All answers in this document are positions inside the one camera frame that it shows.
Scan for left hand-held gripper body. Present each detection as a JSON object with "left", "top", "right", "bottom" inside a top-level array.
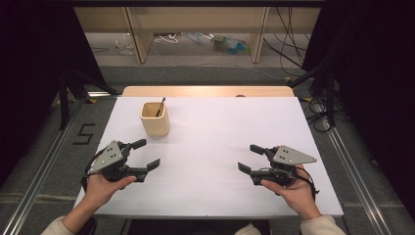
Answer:
[{"left": 88, "top": 140, "right": 133, "bottom": 183}]

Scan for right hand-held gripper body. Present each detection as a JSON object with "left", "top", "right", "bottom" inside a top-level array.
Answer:
[{"left": 268, "top": 145, "right": 318, "bottom": 188}]

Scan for wooden pen holder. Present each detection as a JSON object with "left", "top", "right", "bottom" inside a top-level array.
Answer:
[{"left": 140, "top": 101, "right": 170, "bottom": 138}]

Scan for black pen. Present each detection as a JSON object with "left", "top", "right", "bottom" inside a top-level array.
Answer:
[{"left": 155, "top": 96, "right": 166, "bottom": 118}]

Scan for person's left hand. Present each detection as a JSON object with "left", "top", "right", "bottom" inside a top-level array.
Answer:
[{"left": 82, "top": 173, "right": 138, "bottom": 210}]

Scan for person's right hand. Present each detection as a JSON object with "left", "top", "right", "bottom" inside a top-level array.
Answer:
[{"left": 260, "top": 165, "right": 322, "bottom": 222}]

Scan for white table cover sheet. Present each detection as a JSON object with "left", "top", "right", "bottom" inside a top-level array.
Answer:
[{"left": 72, "top": 96, "right": 345, "bottom": 219}]

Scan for person's light clothing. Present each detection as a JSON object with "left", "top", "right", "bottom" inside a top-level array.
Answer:
[{"left": 234, "top": 222, "right": 262, "bottom": 235}]

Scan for black metal stand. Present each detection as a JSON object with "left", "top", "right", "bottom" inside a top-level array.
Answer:
[
  {"left": 287, "top": 62, "right": 337, "bottom": 128},
  {"left": 58, "top": 70, "right": 118, "bottom": 131}
]

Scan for wooden table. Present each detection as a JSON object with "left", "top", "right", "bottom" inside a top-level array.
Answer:
[{"left": 121, "top": 85, "right": 296, "bottom": 98}]

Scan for clear plastic bottle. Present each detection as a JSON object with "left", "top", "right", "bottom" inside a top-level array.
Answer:
[{"left": 115, "top": 32, "right": 135, "bottom": 56}]

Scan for colourful plastic bag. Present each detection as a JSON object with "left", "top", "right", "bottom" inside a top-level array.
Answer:
[{"left": 210, "top": 33, "right": 252, "bottom": 56}]

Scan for black curtain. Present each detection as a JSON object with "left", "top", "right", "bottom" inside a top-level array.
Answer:
[
  {"left": 0, "top": 0, "right": 109, "bottom": 189},
  {"left": 301, "top": 0, "right": 415, "bottom": 213}
]

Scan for wooden shelf unit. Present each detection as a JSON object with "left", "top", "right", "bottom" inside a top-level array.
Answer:
[{"left": 73, "top": 6, "right": 322, "bottom": 65}]

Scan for right hand-held gripper cable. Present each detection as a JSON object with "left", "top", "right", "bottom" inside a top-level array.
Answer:
[{"left": 295, "top": 166, "right": 320, "bottom": 201}]

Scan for coiled black floor cables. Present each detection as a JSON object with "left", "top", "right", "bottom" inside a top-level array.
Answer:
[{"left": 305, "top": 100, "right": 335, "bottom": 133}]

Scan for metal floor rail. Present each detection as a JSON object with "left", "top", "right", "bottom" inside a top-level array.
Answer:
[
  {"left": 1, "top": 97, "right": 89, "bottom": 235},
  {"left": 307, "top": 101, "right": 392, "bottom": 235}
]

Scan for white cord bundle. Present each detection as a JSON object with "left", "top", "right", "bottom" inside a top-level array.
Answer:
[{"left": 154, "top": 32, "right": 184, "bottom": 44}]

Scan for hanging black cables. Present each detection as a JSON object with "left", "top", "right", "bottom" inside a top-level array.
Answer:
[{"left": 262, "top": 7, "right": 311, "bottom": 77}]

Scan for black frame beam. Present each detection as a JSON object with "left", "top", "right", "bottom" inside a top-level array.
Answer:
[{"left": 69, "top": 0, "right": 326, "bottom": 8}]

